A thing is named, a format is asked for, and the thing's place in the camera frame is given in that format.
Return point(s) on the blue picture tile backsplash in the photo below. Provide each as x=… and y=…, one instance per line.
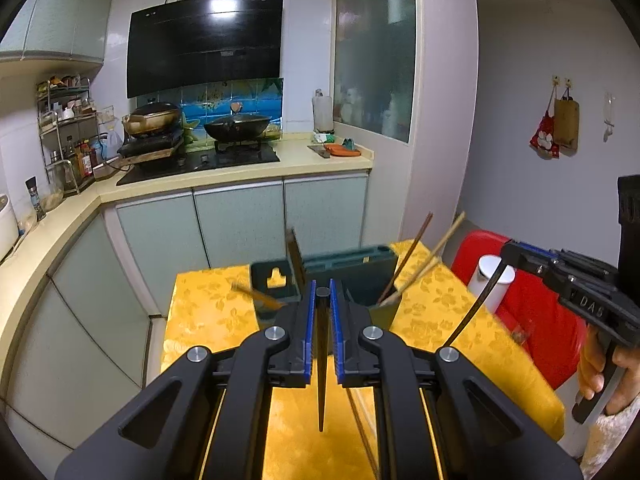
x=250, y=97

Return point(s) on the red hanging pouch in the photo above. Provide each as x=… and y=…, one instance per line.
x=545, y=137

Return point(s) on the person's right forearm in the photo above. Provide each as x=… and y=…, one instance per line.
x=607, y=440

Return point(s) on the black chopstick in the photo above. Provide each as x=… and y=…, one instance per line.
x=475, y=305
x=323, y=400

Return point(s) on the white wall hook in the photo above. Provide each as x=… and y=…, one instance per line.
x=609, y=110

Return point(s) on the light bamboo chopstick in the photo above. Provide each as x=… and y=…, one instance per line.
x=420, y=272

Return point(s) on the wooden chopsticks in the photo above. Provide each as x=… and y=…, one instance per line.
x=445, y=240

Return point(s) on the reddish brown chopstick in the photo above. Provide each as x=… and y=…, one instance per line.
x=407, y=255

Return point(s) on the white lidded container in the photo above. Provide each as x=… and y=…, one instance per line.
x=480, y=272

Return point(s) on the dark green utensil holder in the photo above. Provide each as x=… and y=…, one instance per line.
x=360, y=280

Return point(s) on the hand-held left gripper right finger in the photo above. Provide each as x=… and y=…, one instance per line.
x=337, y=340

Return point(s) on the black wok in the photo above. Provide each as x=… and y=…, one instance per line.
x=237, y=129

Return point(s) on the glass jar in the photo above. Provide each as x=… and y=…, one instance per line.
x=55, y=185

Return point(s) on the golden pan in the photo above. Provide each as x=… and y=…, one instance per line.
x=150, y=117

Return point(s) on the red plastic stool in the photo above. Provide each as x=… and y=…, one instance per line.
x=540, y=340

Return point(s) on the hanging wooden board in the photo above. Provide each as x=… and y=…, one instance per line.
x=567, y=125

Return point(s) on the pale green base cabinets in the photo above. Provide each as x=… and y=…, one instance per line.
x=240, y=230

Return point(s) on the frosted glass window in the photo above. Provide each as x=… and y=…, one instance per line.
x=375, y=50

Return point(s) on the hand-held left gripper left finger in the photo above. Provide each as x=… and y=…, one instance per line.
x=311, y=330

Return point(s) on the black range hood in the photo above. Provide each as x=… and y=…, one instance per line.
x=200, y=45

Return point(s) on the white rice cooker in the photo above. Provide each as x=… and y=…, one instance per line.
x=7, y=225

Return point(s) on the brown wooden chopstick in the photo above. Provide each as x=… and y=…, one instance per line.
x=260, y=299
x=295, y=260

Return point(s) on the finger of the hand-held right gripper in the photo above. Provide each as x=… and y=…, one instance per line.
x=530, y=262
x=565, y=261

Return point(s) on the red label sauce bottle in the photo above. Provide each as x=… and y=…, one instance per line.
x=87, y=160

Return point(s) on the dark brown chopstick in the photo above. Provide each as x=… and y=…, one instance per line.
x=364, y=432

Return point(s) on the pale green upper cabinets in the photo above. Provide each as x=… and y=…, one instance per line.
x=55, y=10

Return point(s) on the pepper grinder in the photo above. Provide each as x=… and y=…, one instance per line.
x=35, y=200

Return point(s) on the beige kitchen counter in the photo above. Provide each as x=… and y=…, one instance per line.
x=300, y=165

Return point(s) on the yellow floral tablecloth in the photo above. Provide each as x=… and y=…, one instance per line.
x=210, y=320

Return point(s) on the person's right hand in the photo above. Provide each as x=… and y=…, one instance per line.
x=627, y=380

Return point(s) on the black glass gas stove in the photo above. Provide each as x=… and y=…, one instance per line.
x=200, y=167

